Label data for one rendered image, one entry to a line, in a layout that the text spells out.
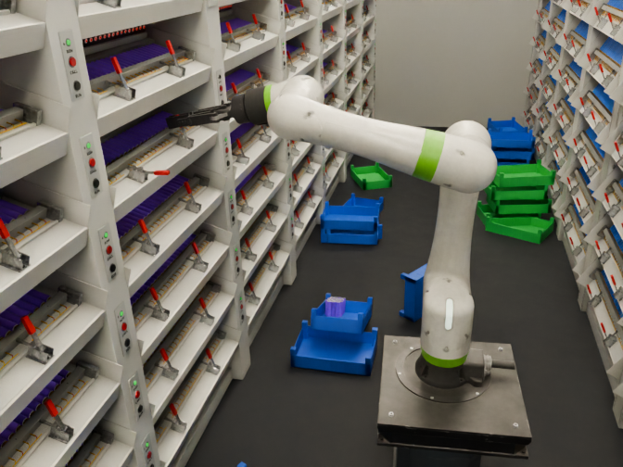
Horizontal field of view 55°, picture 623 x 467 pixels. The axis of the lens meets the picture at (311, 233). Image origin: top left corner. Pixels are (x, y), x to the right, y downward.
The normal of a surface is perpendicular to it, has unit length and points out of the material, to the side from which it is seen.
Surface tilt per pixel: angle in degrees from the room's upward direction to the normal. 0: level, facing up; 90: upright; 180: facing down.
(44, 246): 18
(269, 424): 0
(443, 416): 1
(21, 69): 90
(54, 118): 90
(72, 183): 90
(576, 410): 0
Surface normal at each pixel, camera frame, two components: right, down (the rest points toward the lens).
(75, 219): -0.22, 0.42
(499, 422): -0.03, -0.89
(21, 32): 0.94, 0.34
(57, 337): 0.27, -0.84
